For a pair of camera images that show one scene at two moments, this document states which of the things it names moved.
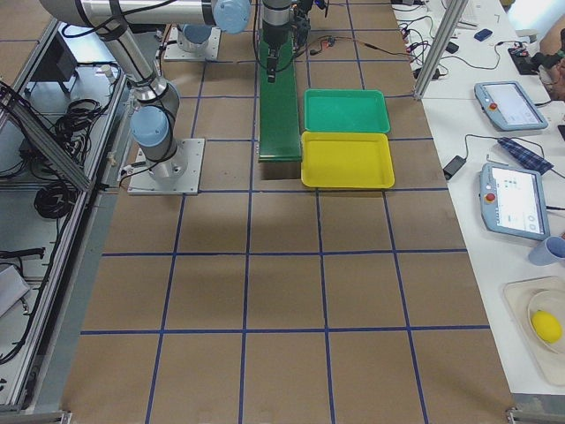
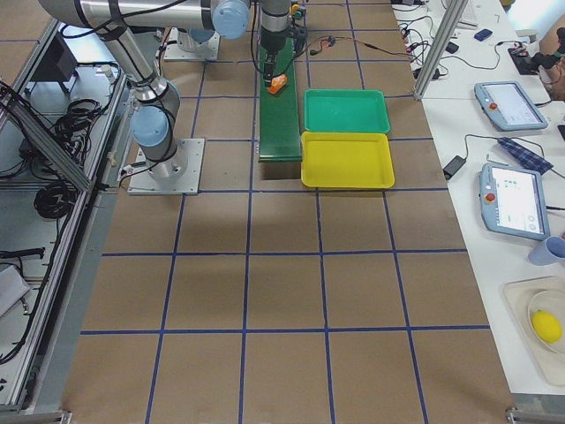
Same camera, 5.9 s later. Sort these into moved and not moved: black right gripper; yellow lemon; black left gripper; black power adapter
Moved: black left gripper
Not moved: yellow lemon; black right gripper; black power adapter
